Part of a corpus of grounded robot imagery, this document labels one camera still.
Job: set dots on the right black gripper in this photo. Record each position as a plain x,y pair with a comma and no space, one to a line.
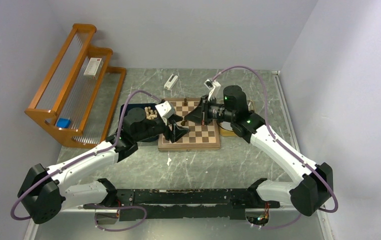
200,114

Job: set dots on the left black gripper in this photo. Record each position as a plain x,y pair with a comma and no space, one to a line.
176,132

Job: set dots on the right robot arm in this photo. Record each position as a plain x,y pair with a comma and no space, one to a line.
311,183

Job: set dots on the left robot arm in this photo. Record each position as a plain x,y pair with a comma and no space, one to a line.
46,191

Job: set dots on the wooden chess board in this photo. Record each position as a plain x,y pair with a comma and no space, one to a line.
200,137

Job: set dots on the light wooden chess pieces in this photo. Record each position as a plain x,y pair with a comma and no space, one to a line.
151,114

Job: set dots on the yellow metal tin tray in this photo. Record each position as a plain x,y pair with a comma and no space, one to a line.
225,128

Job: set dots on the white plastic clip device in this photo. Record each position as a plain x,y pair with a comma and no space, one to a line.
170,83

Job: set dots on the blue plastic tray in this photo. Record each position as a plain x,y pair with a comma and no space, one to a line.
136,124

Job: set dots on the orange wooden rack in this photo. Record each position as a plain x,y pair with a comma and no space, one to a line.
66,93

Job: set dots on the white red small box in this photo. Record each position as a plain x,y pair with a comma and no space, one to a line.
93,67

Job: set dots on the blue small box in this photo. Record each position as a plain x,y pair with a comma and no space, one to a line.
63,123

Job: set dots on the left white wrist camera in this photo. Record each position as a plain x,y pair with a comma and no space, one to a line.
167,112

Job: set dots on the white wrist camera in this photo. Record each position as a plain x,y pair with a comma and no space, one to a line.
167,112
213,87

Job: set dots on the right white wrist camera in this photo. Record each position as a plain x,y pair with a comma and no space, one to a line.
213,87

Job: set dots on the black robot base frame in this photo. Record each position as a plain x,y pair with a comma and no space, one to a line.
231,203

